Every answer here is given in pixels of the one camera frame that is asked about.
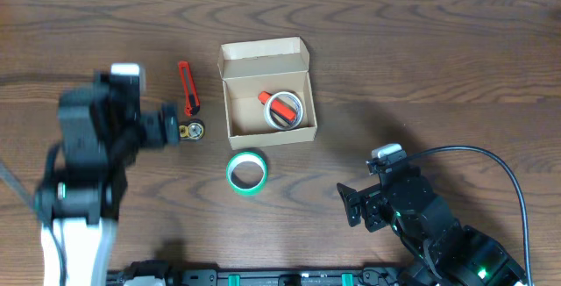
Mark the black mounting rail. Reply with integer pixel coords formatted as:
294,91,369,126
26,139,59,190
105,260,401,286

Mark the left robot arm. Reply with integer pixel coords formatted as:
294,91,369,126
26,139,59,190
33,73,179,285

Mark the white tape roll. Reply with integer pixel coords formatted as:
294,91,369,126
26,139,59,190
264,91,304,131

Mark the green tape roll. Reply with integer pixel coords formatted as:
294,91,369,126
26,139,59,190
226,151,268,197

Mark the black yellow correction tape dispenser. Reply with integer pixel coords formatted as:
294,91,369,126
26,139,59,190
179,119,206,141

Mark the open cardboard box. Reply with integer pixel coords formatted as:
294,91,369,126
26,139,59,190
218,37,317,150

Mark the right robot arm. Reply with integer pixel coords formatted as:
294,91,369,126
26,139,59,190
337,164,528,286

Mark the red lighter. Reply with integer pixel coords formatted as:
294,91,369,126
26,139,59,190
258,91,296,124

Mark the red utility knife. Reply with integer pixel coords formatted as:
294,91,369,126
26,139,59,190
178,61,201,117

